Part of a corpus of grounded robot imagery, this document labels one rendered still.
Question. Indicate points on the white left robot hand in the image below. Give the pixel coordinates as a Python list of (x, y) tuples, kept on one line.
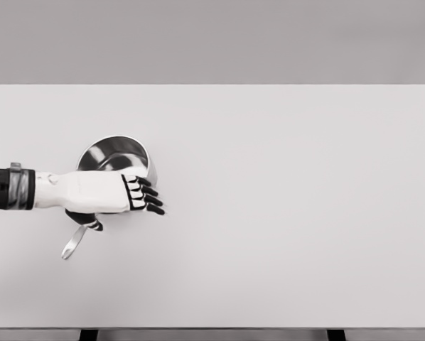
[(95, 192)]

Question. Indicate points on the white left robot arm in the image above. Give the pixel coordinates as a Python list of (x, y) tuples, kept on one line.
[(13, 188)]

